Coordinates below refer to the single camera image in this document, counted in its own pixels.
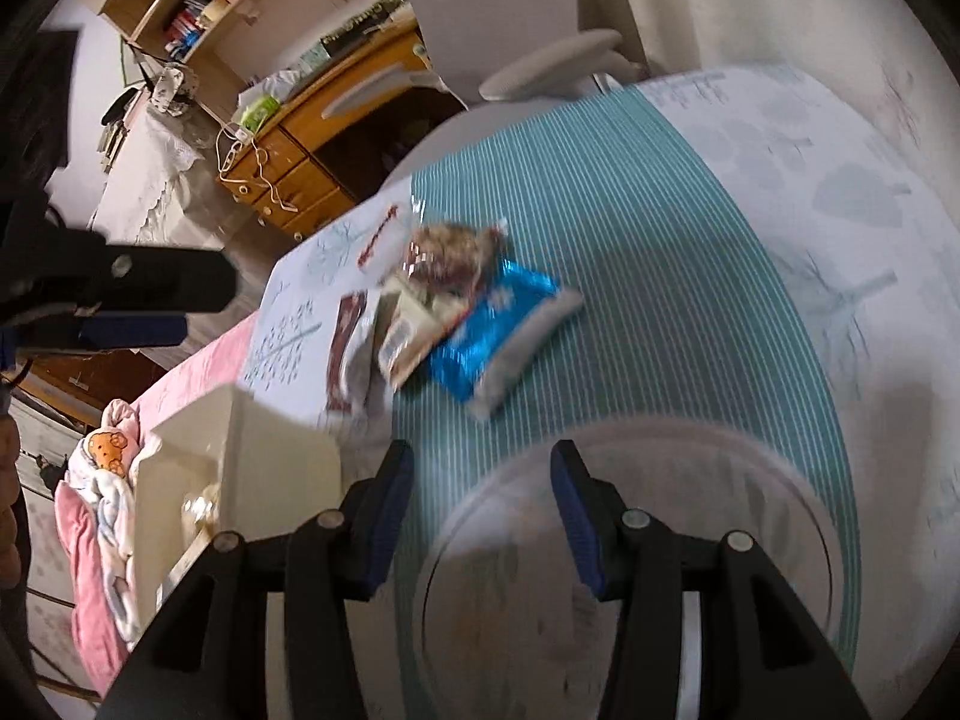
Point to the cream storage box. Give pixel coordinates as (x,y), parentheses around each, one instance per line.
(277,457)

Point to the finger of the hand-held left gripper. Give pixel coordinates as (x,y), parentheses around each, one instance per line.
(135,330)

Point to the row of books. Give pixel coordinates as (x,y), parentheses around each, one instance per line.
(184,22)

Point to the white packet with dark red stripe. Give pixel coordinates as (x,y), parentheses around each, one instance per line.
(360,360)

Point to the clear packet of brown snacks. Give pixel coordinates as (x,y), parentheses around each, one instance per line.
(450,255)

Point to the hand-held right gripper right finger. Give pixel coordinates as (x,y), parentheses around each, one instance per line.
(577,517)

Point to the dark printed box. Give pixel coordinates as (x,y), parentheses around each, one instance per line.
(352,34)

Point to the blue snack packet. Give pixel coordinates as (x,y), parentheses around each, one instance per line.
(487,330)

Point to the white lace cloth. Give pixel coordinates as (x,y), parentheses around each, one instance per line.
(142,165)

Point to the black monitor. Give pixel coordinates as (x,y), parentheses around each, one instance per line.
(37,90)

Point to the green tissue pack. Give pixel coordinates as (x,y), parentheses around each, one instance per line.
(259,112)

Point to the wooden desk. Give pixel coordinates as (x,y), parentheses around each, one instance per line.
(292,157)

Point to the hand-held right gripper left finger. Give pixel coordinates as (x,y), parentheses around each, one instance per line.
(386,510)

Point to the cartoon printed blanket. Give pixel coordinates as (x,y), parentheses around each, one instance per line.
(105,457)

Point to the grey office chair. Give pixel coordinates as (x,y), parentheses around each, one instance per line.
(547,64)

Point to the cream snack packet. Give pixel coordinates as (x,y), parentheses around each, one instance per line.
(409,330)

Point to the crinkled clear snack packet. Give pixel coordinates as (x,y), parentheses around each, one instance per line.
(201,510)

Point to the person's left forearm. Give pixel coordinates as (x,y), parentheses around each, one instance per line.
(7,510)

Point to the wooden bookshelf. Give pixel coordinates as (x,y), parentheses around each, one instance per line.
(161,11)

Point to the leaf printed teal bedsheet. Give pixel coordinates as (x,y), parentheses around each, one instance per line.
(675,240)

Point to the white packet with red label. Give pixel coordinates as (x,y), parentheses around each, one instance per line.
(382,236)

